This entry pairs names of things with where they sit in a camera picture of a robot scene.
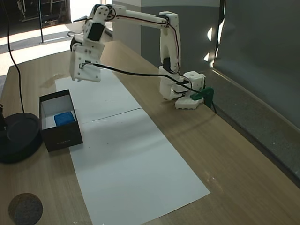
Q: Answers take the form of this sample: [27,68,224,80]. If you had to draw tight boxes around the dark round table hole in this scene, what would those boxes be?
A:
[7,192,44,225]

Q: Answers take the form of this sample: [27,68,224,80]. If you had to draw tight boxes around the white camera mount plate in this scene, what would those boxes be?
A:
[70,50,102,83]

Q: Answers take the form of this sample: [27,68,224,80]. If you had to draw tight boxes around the black round stand base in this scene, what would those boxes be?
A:
[0,103,44,165]

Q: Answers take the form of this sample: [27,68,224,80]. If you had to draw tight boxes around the thin metal pole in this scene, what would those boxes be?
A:
[38,0,45,44]

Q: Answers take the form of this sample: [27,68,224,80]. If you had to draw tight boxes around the dark brown cardboard box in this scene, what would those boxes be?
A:
[39,89,83,153]

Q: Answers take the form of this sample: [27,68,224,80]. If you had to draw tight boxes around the black camera cable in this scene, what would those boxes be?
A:
[79,61,218,114]

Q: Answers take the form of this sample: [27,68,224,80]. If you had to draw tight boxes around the blue cube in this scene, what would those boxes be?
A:
[53,111,76,128]

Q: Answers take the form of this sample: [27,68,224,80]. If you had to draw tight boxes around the black stand cable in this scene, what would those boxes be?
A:
[4,0,26,115]

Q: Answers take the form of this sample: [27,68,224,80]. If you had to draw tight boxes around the green table clamp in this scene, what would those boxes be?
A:
[190,87,215,109]

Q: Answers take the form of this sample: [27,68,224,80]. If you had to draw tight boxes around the white paper sheet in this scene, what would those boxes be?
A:
[69,108,211,225]
[55,69,143,123]

